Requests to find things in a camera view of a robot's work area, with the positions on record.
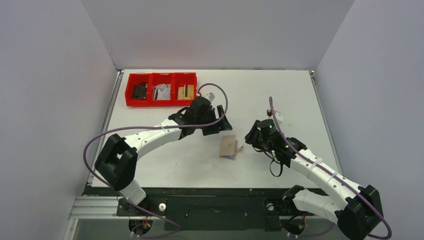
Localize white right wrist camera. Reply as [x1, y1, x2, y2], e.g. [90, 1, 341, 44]
[267, 109, 284, 126]

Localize black cards in bin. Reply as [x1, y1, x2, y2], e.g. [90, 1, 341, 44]
[132, 82, 148, 100]

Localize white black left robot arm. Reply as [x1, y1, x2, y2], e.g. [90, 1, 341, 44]
[94, 96, 233, 205]

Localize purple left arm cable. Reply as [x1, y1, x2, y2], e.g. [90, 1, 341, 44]
[82, 83, 229, 200]

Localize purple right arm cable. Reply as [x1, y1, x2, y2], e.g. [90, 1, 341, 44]
[268, 96, 393, 240]

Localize red three-compartment bin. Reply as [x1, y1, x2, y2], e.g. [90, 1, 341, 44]
[125, 72, 198, 107]

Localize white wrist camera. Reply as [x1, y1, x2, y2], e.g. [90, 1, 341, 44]
[202, 92, 215, 103]
[267, 109, 284, 126]

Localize white cards in bin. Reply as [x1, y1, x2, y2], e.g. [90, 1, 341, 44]
[153, 84, 171, 101]

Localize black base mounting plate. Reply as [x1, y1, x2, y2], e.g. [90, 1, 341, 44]
[115, 187, 316, 233]

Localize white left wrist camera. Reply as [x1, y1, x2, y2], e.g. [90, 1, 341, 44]
[202, 92, 215, 103]

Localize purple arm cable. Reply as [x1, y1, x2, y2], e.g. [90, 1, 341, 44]
[268, 96, 393, 240]
[82, 83, 229, 200]

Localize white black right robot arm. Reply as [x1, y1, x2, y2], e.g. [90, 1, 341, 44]
[245, 119, 383, 240]

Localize yellow cards in bin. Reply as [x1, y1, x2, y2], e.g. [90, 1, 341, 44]
[177, 84, 195, 100]

